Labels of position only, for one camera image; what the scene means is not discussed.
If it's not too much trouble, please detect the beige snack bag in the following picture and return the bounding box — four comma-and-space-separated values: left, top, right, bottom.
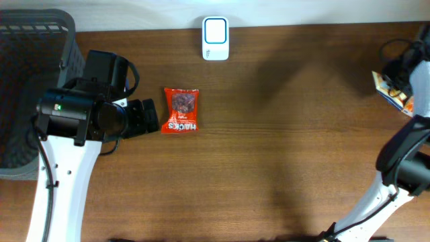
372, 71, 414, 117

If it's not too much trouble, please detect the grey plastic mesh basket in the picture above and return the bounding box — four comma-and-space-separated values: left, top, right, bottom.
1, 9, 85, 180

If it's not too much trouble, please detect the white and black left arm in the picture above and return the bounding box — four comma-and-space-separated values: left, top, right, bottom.
26, 50, 159, 241

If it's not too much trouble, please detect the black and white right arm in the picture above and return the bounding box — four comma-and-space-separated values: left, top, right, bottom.
319, 25, 429, 241

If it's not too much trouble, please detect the red candy bag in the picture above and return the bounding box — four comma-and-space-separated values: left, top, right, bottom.
161, 87, 200, 134

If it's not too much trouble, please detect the white barcode scanner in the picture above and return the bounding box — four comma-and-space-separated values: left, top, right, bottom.
202, 16, 230, 61

